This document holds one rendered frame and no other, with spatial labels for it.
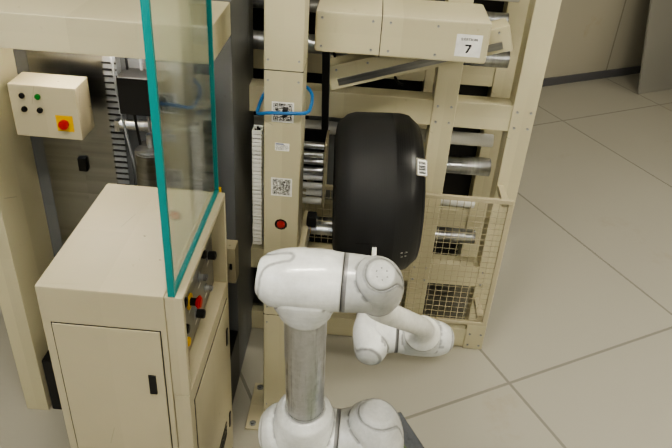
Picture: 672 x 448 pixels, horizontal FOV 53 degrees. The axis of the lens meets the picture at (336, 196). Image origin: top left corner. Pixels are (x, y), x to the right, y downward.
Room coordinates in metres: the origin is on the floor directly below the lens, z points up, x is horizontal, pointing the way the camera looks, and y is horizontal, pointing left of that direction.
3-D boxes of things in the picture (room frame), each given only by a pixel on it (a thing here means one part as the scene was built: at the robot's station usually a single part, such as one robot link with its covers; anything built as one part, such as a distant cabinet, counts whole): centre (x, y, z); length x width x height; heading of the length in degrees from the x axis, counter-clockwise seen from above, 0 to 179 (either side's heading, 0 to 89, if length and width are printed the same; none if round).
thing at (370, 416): (1.24, -0.14, 0.92); 0.18 x 0.16 x 0.22; 87
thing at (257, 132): (2.09, 0.28, 1.19); 0.05 x 0.04 x 0.48; 178
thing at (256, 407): (2.12, 0.19, 0.01); 0.27 x 0.27 x 0.02; 88
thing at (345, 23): (2.42, -0.20, 1.71); 0.61 x 0.25 x 0.15; 88
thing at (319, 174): (2.52, 0.15, 1.05); 0.20 x 0.15 x 0.30; 88
